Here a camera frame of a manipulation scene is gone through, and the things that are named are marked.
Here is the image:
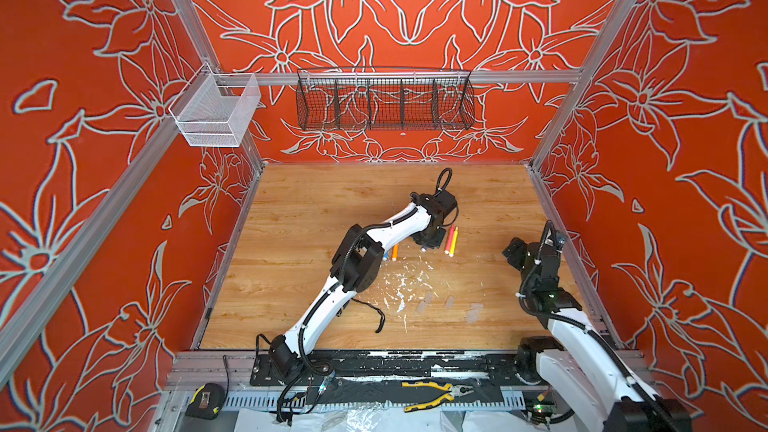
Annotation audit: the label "pink highlighter pen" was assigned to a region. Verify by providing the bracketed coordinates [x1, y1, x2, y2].
[444, 224, 456, 255]

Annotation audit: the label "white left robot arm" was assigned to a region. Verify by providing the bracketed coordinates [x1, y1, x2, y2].
[268, 188, 458, 383]

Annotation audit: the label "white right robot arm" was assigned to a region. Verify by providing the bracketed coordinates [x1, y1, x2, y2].
[502, 223, 692, 431]

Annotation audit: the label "yellow highlighter pen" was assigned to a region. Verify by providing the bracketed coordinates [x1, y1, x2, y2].
[448, 226, 459, 257]

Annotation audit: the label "yellow black pliers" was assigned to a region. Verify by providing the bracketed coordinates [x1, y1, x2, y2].
[401, 381, 475, 413]

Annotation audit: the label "yellow black tape measure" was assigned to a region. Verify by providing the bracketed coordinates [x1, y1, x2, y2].
[184, 383, 228, 420]

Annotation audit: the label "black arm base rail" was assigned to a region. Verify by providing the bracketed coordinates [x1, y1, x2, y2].
[248, 349, 541, 388]

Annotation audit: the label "black wire wall basket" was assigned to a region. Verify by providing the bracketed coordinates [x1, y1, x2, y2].
[296, 67, 476, 132]

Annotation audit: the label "white wire mesh basket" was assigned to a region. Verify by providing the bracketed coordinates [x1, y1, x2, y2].
[169, 63, 262, 148]

